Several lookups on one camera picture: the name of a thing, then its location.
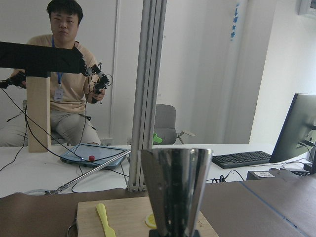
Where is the steel double jigger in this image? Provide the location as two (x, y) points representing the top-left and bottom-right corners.
(138, 148), (212, 237)

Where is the metal rod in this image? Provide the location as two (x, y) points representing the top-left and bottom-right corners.
(44, 149), (131, 195)

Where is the blue teach pendant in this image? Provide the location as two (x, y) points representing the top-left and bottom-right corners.
(60, 143), (127, 169)

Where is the black keyboard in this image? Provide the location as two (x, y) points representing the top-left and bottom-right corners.
(212, 151), (271, 169)

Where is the seated person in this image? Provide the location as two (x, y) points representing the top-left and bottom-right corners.
(0, 0), (109, 147)

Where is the yellow lemon slice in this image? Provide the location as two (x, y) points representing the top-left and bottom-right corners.
(145, 213), (157, 229)

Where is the wooden cutting board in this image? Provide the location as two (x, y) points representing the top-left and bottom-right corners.
(67, 196), (219, 237)

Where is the yellow plastic knife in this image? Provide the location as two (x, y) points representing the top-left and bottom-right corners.
(96, 203), (116, 237)

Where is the black monitor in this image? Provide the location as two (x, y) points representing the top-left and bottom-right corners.
(270, 93), (316, 163)

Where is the aluminium frame post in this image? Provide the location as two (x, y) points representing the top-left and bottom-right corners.
(127, 0), (167, 192)

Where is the wooden post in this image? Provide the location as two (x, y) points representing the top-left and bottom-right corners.
(27, 77), (51, 153)

